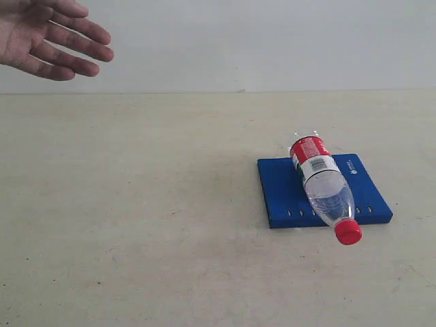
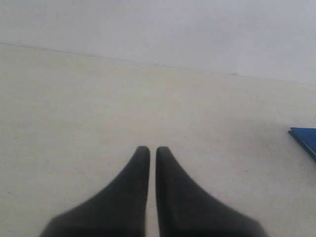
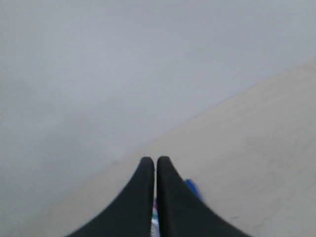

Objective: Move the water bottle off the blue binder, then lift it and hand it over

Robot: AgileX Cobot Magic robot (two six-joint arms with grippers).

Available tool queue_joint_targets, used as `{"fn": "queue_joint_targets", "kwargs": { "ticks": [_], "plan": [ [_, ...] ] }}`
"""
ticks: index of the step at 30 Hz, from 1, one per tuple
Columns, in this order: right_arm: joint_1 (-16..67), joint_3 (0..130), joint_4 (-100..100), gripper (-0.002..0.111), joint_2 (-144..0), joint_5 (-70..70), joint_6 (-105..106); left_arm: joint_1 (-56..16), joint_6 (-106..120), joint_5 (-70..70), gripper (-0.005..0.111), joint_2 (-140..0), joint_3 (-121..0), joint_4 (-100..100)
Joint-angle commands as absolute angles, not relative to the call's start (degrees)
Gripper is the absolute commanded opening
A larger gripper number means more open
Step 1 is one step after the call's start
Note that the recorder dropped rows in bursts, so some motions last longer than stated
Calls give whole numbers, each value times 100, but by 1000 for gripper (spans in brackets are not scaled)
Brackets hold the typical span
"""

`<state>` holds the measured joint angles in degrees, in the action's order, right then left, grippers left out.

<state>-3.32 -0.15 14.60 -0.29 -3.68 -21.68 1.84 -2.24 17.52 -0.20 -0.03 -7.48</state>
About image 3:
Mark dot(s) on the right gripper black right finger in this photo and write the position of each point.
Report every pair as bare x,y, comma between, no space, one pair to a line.
181,213

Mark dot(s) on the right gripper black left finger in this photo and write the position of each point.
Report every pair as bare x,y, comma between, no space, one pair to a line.
130,213

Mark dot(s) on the blue ring-binder notebook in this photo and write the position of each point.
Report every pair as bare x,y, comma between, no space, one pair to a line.
194,188

